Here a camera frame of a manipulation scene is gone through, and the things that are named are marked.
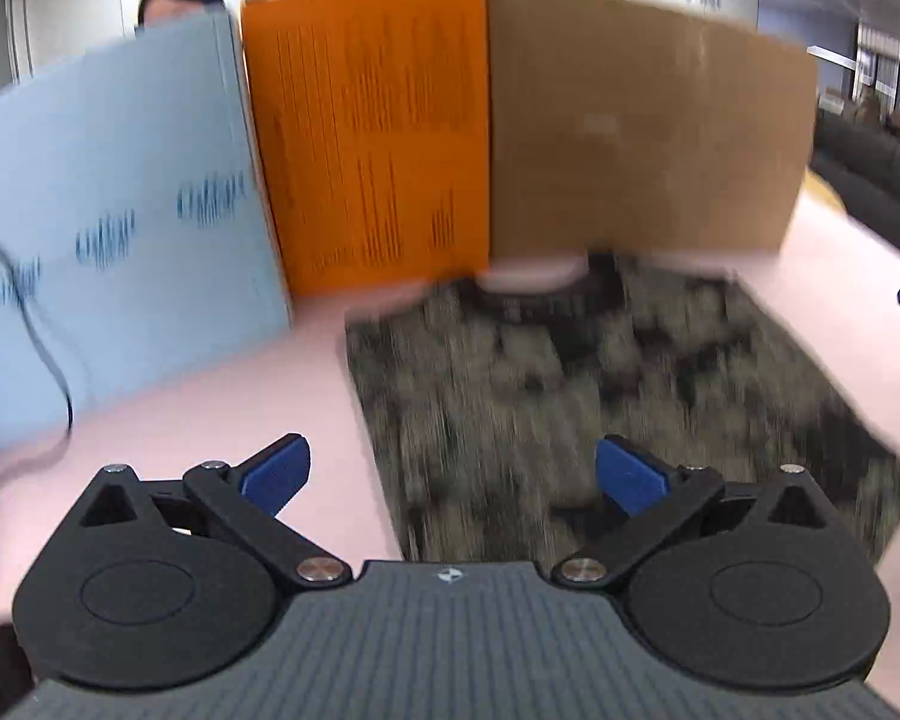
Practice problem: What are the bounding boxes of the yellow cushion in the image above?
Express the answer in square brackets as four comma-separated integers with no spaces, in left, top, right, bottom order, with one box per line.
[799,169,847,215]

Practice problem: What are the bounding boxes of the brown cardboard box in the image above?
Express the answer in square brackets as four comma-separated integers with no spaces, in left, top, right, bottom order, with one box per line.
[486,0,820,260]

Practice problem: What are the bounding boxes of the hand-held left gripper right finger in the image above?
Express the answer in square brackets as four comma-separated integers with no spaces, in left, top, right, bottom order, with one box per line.
[551,435,845,590]

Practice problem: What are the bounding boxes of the black lace patterned top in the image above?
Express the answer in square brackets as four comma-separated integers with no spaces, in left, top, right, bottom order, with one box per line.
[343,251,900,567]

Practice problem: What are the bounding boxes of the black cable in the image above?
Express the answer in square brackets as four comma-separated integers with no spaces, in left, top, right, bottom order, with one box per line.
[0,210,74,511]

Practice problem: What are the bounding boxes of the orange printed box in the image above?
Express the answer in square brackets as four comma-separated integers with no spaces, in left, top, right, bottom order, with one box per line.
[240,0,491,299]

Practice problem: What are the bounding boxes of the dark sofa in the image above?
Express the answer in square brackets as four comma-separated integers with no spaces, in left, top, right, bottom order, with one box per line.
[808,101,900,263]

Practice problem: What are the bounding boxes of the light blue box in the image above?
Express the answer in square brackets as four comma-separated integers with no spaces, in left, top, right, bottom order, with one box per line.
[0,11,295,458]

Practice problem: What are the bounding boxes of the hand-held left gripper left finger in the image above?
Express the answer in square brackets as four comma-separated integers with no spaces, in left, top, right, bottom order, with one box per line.
[64,433,350,592]

